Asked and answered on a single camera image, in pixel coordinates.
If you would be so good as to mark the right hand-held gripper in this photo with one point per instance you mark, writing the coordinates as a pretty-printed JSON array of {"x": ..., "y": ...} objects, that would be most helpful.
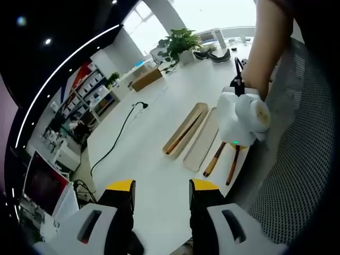
[{"x": 233, "y": 119}]

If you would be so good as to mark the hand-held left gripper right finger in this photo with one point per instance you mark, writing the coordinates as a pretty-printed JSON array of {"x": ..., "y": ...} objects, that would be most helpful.
[{"x": 212, "y": 233}]

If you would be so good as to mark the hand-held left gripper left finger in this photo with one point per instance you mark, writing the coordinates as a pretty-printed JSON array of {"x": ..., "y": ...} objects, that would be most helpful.
[{"x": 106, "y": 228}]

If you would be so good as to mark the translucent cutlery case lid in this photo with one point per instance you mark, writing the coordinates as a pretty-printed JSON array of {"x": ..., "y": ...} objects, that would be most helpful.
[{"x": 199, "y": 143}]

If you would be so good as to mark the wooden chopstick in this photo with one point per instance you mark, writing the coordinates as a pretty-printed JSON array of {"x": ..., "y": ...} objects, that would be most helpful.
[
  {"x": 191, "y": 125},
  {"x": 180, "y": 138}
]

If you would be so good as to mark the wooden spoon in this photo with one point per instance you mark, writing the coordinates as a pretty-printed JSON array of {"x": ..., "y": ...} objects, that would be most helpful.
[{"x": 211, "y": 166}]

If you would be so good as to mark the beige cutlery case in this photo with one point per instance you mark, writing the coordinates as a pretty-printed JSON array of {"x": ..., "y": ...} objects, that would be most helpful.
[{"x": 175, "y": 132}]

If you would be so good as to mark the grey mesh chair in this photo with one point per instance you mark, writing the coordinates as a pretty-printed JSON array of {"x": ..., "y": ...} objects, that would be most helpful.
[{"x": 297, "y": 138}]

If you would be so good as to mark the dark grey headset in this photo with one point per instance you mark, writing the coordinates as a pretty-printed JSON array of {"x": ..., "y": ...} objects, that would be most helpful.
[{"x": 212, "y": 56}]

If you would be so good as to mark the white framed monitor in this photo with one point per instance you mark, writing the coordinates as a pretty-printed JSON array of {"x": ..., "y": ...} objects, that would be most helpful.
[{"x": 45, "y": 183}]

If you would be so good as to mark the white cabinet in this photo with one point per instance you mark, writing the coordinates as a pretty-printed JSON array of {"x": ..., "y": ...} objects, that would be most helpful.
[{"x": 67, "y": 156}]

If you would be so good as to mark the tall white box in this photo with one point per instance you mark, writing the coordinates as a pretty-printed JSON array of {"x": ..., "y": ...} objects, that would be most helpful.
[{"x": 220, "y": 38}]

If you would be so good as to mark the large potted plant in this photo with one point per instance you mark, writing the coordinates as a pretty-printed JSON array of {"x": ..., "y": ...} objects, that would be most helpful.
[{"x": 180, "y": 43}]

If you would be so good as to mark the cardboard box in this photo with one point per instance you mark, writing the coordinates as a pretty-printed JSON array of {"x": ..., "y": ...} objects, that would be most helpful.
[{"x": 146, "y": 79}]

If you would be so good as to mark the small potted plant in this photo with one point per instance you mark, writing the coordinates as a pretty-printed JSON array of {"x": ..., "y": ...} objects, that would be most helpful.
[{"x": 113, "y": 79}]

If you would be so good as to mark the shelving unit with boxes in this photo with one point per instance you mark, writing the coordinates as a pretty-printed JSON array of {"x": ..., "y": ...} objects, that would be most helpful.
[{"x": 85, "y": 93}]

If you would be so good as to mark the curved ceiling light strip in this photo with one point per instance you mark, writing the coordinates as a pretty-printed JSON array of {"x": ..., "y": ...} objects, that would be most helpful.
[{"x": 53, "y": 77}]

